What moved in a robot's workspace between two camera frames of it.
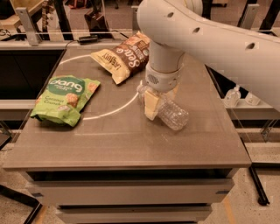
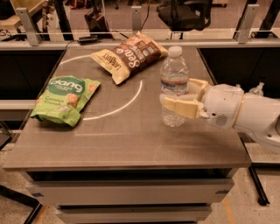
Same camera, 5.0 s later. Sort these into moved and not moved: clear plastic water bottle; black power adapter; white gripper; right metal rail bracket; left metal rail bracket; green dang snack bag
Moved: clear plastic water bottle; white gripper
Not moved: black power adapter; right metal rail bracket; green dang snack bag; left metal rail bracket
